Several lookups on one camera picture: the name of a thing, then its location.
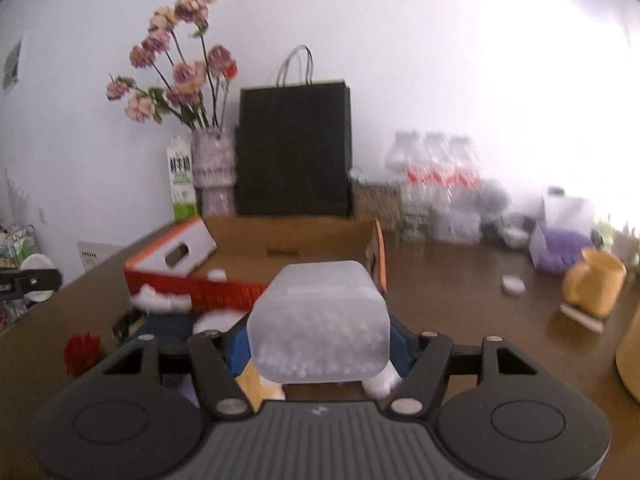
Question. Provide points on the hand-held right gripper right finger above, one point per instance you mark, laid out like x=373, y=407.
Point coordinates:
x=402, y=345

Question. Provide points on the white round dish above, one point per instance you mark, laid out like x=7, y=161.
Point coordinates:
x=37, y=261

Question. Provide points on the yellow mug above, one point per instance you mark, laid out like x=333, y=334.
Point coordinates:
x=597, y=280

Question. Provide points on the grey round device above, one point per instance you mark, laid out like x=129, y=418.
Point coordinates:
x=494, y=196

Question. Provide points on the red artificial rose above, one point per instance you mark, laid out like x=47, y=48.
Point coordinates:
x=82, y=354

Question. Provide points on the orange cardboard box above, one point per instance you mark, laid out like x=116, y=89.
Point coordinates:
x=300, y=240

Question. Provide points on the shrink-wrapped water bottle pack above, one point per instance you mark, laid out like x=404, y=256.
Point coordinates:
x=435, y=175

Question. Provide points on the purple and white pack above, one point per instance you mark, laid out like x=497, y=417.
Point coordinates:
x=557, y=250

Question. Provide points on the brown woven storage basket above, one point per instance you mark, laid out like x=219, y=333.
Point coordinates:
x=375, y=199

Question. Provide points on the purple textured vase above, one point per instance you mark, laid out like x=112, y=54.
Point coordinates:
x=214, y=170

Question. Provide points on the black paper bag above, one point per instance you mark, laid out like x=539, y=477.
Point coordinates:
x=295, y=150

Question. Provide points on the wooden desktop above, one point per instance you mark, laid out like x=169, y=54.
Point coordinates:
x=475, y=320

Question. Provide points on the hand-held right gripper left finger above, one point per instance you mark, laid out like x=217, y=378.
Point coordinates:
x=237, y=355

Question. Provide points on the green and white milk carton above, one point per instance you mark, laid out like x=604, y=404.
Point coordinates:
x=181, y=185

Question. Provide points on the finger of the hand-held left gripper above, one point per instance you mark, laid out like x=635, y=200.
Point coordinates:
x=35, y=280

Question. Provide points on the pink artificial flower bouquet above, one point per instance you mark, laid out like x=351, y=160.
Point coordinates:
x=187, y=75

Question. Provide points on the small white bottle cap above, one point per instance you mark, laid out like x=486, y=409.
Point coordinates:
x=216, y=275

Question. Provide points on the crumpled white tissue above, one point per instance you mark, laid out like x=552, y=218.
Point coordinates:
x=155, y=300

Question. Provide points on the yellow container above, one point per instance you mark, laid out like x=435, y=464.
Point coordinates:
x=631, y=360

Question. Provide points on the white foam block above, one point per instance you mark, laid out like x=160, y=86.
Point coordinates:
x=320, y=320

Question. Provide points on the white power adapter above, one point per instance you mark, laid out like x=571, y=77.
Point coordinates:
x=517, y=232

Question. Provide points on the white stick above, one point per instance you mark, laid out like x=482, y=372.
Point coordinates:
x=580, y=317

